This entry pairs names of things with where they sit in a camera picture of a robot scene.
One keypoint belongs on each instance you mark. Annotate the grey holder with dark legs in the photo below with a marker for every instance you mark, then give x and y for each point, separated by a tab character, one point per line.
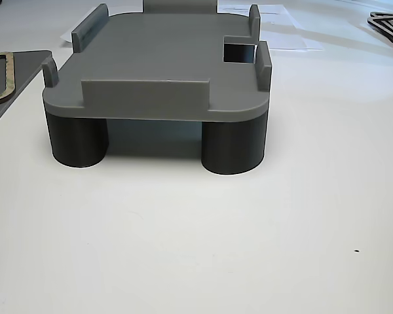
157	52

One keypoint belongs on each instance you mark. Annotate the dark triangular frame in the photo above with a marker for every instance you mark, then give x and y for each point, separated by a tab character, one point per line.
381	25

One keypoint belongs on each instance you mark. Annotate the tan rectangular adhesive frame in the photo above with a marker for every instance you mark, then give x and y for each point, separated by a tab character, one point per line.
10	73

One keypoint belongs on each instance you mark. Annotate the flat grey tray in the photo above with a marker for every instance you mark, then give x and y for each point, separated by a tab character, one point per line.
27	76

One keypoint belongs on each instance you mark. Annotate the white paper sheet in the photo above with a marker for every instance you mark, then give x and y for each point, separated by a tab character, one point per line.
298	42
278	16

